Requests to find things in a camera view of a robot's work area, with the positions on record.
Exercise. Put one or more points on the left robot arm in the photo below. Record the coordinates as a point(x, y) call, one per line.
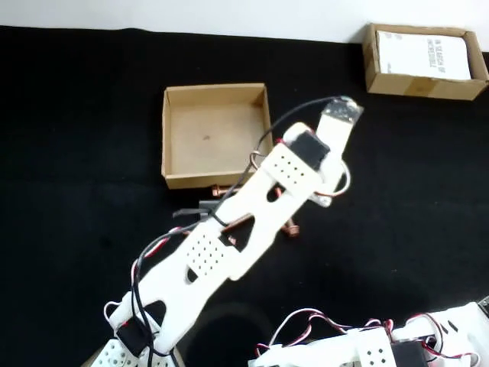
point(244, 229)

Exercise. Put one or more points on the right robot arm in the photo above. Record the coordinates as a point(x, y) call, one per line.
point(374, 349)

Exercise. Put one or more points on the grey sleeve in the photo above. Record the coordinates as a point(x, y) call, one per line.
point(188, 212)
point(208, 204)

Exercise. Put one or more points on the empty open cardboard box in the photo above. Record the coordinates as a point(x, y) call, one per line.
point(214, 134)

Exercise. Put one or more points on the cardboard box with booklet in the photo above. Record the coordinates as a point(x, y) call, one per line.
point(420, 86)

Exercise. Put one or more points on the white printed booklet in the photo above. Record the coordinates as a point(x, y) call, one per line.
point(420, 53)

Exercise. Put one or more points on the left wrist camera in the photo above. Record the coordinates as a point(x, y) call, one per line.
point(341, 110)

